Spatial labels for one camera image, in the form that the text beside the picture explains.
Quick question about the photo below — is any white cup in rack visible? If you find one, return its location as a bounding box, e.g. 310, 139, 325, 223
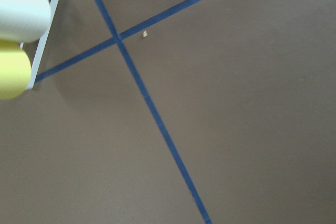
1, 0, 51, 42

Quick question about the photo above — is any yellow cup in rack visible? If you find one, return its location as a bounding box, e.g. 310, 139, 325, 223
1, 40, 32, 100

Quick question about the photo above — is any white cup rack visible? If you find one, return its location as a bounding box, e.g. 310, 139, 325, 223
18, 0, 68, 91

